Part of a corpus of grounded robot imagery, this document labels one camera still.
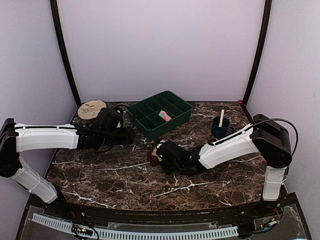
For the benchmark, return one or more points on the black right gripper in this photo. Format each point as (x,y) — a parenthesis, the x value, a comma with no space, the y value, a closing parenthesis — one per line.
(167,170)

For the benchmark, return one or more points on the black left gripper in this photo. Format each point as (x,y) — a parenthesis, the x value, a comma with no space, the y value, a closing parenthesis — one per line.
(127,138)

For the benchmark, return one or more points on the beige striped sock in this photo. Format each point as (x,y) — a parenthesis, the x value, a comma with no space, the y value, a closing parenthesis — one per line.
(153,158)

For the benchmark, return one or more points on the green compartment tray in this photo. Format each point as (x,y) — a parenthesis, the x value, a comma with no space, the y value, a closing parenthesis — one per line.
(144,114)

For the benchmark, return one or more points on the pink patterned sock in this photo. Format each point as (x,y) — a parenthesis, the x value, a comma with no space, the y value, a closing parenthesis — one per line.
(164,116)

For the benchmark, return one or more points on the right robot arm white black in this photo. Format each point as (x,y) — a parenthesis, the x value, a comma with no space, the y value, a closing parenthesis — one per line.
(264,135)

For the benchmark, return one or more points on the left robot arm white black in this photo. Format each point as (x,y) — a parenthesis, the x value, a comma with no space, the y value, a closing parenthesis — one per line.
(16,138)

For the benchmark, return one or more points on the round beige floral coaster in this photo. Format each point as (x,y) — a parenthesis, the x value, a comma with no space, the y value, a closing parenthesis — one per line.
(90,110)

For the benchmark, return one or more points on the dark blue mug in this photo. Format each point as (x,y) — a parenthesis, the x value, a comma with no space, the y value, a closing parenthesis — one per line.
(220,132)

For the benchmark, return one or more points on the wooden stick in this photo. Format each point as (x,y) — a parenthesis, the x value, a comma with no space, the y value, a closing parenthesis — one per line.
(221,118)

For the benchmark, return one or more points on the small circuit board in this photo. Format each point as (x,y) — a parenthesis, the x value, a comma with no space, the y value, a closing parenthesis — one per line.
(81,230)

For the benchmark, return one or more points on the black front rail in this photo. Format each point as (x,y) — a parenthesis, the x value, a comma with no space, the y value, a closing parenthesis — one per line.
(102,215)

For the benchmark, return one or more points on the left black frame post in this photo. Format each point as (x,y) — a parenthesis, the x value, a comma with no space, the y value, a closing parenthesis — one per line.
(63,51)

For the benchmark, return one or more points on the black frame post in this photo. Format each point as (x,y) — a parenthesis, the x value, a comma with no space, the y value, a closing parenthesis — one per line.
(259,52)
(63,51)

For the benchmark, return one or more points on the white slotted cable duct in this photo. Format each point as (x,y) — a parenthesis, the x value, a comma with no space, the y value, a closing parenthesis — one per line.
(108,234)

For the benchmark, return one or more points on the right black frame post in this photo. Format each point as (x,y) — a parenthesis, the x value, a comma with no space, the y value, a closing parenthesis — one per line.
(259,52)

